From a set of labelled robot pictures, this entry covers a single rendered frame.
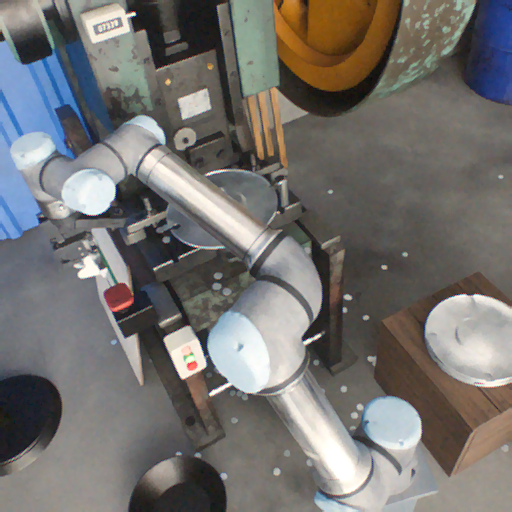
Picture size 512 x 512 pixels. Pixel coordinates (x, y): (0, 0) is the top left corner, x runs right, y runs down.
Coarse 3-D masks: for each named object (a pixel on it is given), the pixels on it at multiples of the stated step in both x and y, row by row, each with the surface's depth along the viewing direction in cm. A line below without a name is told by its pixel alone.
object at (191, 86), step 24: (168, 48) 110; (192, 48) 112; (168, 72) 109; (192, 72) 111; (216, 72) 114; (168, 96) 112; (192, 96) 115; (216, 96) 118; (192, 120) 119; (216, 120) 122; (192, 144) 121; (216, 144) 123; (216, 168) 127
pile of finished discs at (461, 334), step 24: (432, 312) 154; (456, 312) 153; (480, 312) 152; (504, 312) 151; (432, 336) 149; (456, 336) 147; (480, 336) 146; (504, 336) 146; (456, 360) 143; (480, 360) 142; (504, 360) 141; (480, 384) 139
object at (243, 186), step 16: (208, 176) 143; (224, 176) 142; (240, 176) 141; (256, 176) 140; (224, 192) 137; (240, 192) 137; (256, 192) 136; (272, 192) 135; (256, 208) 132; (272, 208) 131; (192, 224) 132; (192, 240) 128; (208, 240) 127
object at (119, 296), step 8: (112, 288) 123; (120, 288) 122; (128, 288) 122; (104, 296) 121; (112, 296) 121; (120, 296) 121; (128, 296) 121; (112, 304) 119; (120, 304) 119; (128, 304) 120
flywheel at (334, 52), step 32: (288, 0) 133; (320, 0) 120; (352, 0) 110; (384, 0) 96; (288, 32) 137; (320, 32) 126; (352, 32) 115; (384, 32) 100; (288, 64) 140; (320, 64) 126; (352, 64) 114; (384, 64) 108
